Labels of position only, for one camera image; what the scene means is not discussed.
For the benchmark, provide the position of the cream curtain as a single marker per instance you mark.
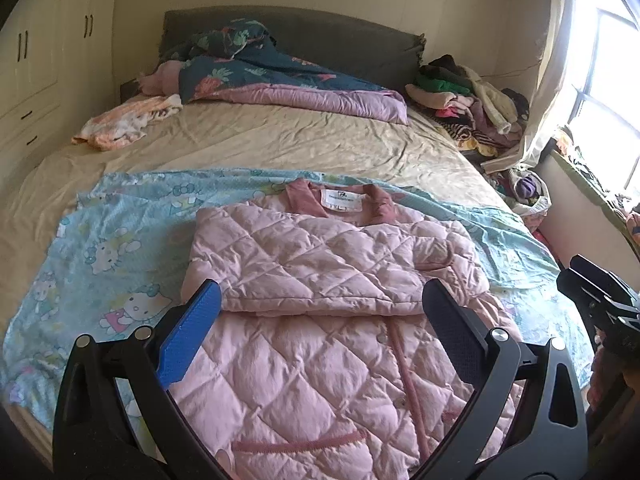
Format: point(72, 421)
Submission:
point(550, 90)

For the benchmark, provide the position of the pink quilted jacket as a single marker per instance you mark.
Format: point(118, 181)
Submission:
point(325, 360)

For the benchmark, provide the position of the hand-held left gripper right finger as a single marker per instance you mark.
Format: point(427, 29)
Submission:
point(452, 330)

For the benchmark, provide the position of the windowsill clutter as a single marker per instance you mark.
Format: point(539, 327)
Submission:
point(595, 175)

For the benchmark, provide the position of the pink pillow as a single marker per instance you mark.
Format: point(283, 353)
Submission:
point(162, 77)

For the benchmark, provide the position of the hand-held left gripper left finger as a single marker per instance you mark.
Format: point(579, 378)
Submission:
point(192, 330)

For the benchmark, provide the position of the white wardrobe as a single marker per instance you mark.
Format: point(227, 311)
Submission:
point(40, 60)

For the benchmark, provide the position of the blue cartoon print sheet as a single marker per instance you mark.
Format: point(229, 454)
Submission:
point(115, 240)

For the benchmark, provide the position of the dark grey headboard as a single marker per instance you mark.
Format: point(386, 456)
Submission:
point(325, 30)

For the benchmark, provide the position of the person's right forearm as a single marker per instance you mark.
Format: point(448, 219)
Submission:
point(600, 375)

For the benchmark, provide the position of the window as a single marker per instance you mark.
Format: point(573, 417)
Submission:
point(615, 85)

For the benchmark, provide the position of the orange white patterned cloth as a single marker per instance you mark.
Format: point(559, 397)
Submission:
point(120, 122)

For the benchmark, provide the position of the dark floral quilt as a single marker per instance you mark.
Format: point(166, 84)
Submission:
point(280, 67)

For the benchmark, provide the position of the white bag of clothes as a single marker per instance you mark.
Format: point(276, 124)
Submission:
point(525, 187)

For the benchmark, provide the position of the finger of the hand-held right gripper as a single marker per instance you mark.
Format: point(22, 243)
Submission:
point(582, 295)
point(605, 282)

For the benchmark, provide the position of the bed with beige sheet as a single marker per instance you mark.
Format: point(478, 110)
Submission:
point(300, 140)

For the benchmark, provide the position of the pile of mixed clothes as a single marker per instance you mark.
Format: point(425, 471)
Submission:
point(465, 100)

